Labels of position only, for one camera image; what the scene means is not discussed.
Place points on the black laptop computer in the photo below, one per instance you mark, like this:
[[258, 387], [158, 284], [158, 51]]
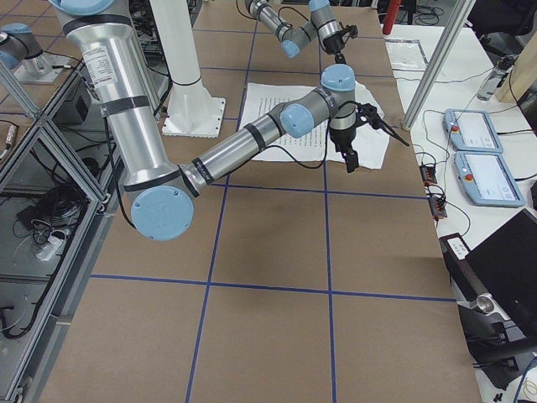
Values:
[[497, 280]]

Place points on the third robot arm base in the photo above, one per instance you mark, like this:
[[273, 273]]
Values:
[[22, 54]]

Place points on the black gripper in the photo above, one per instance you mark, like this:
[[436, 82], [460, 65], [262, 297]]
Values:
[[341, 141], [334, 43]]

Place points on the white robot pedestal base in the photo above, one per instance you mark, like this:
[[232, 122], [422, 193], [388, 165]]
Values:
[[192, 110]]

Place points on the aluminium frame post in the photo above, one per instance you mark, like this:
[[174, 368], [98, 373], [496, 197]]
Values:
[[442, 50]]

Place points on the white power strip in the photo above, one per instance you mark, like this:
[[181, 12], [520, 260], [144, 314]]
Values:
[[53, 244]]

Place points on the red fire extinguisher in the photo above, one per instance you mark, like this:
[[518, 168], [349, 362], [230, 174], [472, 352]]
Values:
[[391, 15]]

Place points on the upper blue teach pendant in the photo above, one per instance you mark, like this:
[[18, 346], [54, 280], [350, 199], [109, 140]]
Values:
[[471, 130]]

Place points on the orange circuit board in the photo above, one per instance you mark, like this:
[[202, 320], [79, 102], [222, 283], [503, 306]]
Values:
[[428, 175], [437, 207]]

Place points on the white long-sleeve printed shirt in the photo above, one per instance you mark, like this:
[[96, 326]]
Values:
[[370, 144]]

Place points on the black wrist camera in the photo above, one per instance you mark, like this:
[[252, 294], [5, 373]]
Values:
[[367, 114], [348, 32]]

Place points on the clear plastic sleeve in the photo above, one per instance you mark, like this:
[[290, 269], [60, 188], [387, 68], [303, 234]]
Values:
[[406, 54]]

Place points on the lower blue teach pendant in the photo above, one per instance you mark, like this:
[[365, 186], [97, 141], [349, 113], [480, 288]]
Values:
[[487, 180]]

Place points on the blue teach pendant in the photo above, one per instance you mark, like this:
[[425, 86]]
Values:
[[471, 130], [487, 180]]

